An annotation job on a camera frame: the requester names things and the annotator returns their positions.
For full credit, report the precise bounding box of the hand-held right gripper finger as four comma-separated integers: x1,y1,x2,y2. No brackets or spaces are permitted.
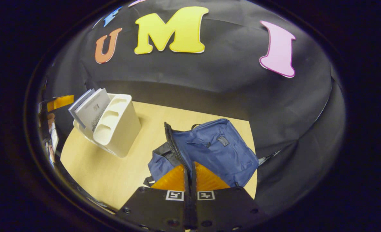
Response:
117,163,191,232
191,161,269,232

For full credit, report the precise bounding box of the blue schoolbag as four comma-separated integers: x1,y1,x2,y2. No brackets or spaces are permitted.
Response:
144,118,259,194

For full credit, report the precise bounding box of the white cover book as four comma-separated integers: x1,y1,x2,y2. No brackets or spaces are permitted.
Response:
75,88,111,133

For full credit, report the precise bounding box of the black backdrop cloth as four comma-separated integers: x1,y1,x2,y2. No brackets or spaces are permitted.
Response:
37,0,346,216

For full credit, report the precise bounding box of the white plastic bookshelf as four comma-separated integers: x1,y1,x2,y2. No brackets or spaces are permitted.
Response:
73,93,142,158

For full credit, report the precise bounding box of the grey cover book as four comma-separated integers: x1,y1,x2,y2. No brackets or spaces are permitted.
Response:
68,89,95,120

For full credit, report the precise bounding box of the computer monitor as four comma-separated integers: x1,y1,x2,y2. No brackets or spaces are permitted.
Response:
42,122,60,165

